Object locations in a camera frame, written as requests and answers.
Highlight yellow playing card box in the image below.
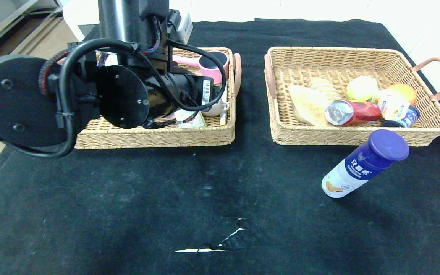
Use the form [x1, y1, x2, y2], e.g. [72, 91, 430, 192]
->
[174, 109, 207, 128]

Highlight red soda can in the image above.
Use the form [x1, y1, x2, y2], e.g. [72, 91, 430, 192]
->
[325, 99, 382, 127]

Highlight blue capped yogurt bottle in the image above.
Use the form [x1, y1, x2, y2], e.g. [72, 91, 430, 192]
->
[321, 129, 410, 199]

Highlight white fruit drink carton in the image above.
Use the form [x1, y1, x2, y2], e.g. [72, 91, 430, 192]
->
[375, 89, 411, 121]

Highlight white plastic stick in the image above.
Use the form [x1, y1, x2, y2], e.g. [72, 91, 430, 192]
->
[220, 86, 228, 126]

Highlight small beige cup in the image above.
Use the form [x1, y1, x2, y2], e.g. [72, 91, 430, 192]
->
[201, 97, 230, 117]

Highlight pink toy saucepan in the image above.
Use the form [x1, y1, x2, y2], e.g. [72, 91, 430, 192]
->
[172, 51, 230, 84]

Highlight flat toasted bread slice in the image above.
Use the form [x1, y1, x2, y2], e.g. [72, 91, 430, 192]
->
[288, 85, 329, 127]

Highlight striped bread roll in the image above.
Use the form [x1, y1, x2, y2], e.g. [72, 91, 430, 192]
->
[308, 78, 341, 103]

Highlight yellow lemon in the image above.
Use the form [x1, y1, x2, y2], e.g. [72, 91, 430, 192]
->
[346, 76, 379, 102]

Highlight small dark blue can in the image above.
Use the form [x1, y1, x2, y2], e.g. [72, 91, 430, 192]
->
[382, 106, 421, 128]

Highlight orange fruit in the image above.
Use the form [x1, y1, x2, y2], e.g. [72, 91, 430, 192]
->
[386, 83, 417, 105]

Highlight woven wicker basket brown handles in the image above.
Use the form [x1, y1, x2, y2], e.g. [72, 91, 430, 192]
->
[58, 47, 242, 149]
[264, 46, 440, 146]

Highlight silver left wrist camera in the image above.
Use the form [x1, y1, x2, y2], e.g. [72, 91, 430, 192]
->
[170, 10, 194, 44]

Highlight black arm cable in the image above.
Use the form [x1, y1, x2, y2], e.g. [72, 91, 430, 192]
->
[12, 38, 228, 159]

